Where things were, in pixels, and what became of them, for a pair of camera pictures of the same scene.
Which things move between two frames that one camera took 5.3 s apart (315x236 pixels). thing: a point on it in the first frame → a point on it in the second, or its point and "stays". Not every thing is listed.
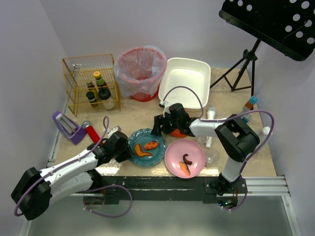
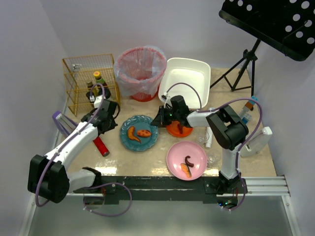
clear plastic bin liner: [139, 69] stays
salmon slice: [184, 167] stays
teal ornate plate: [142, 136] → [140, 122]
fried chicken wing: [139, 152] → [131, 133]
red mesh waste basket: [141, 69] stays
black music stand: [287, 26] stays
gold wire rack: [90, 81] stays
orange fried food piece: [150, 145] → [143, 133]
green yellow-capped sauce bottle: [100, 81] stays
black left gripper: [124, 152] → [108, 105]
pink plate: [174, 155] stays
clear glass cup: [203, 138] stays
